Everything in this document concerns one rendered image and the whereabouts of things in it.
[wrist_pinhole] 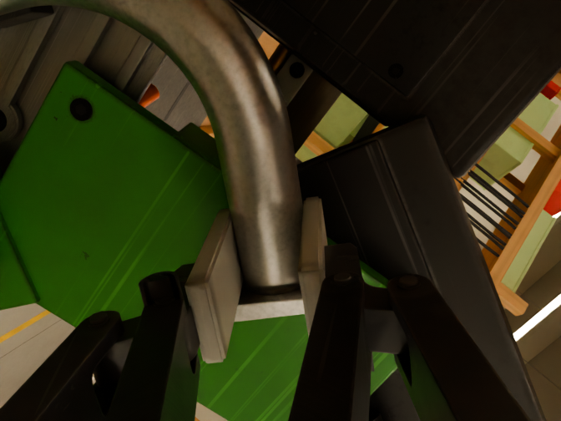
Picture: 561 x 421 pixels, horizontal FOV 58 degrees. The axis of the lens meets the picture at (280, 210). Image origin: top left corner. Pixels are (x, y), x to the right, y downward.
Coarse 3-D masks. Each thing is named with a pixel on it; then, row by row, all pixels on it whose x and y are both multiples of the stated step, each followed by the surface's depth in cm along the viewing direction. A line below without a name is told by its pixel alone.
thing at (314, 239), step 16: (304, 208) 21; (320, 208) 20; (304, 224) 19; (320, 224) 19; (304, 240) 17; (320, 240) 17; (304, 256) 16; (320, 256) 16; (304, 272) 15; (320, 272) 15; (304, 288) 15; (320, 288) 15; (304, 304) 16
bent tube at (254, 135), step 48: (0, 0) 18; (48, 0) 18; (96, 0) 18; (144, 0) 17; (192, 0) 17; (192, 48) 18; (240, 48) 18; (240, 96) 18; (240, 144) 19; (288, 144) 19; (240, 192) 19; (288, 192) 20; (240, 240) 20; (288, 240) 20; (288, 288) 20
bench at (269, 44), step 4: (264, 32) 94; (260, 36) 94; (264, 36) 95; (268, 36) 97; (260, 40) 95; (264, 40) 97; (268, 40) 99; (272, 40) 101; (260, 44) 97; (264, 44) 98; (268, 44) 100; (272, 44) 102; (276, 44) 104; (264, 48) 100; (268, 48) 102; (272, 48) 104; (268, 52) 103; (272, 52) 105; (268, 56) 105; (204, 120) 100; (208, 120) 102; (204, 124) 101; (208, 124) 103
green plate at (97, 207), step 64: (64, 64) 21; (64, 128) 22; (128, 128) 22; (192, 128) 29; (0, 192) 24; (64, 192) 23; (128, 192) 23; (192, 192) 23; (64, 256) 24; (128, 256) 24; (192, 256) 24; (64, 320) 26; (256, 320) 25; (256, 384) 26
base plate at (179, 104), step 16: (256, 32) 85; (160, 80) 69; (176, 80) 73; (160, 96) 72; (176, 96) 76; (192, 96) 81; (160, 112) 75; (176, 112) 80; (192, 112) 86; (176, 128) 85
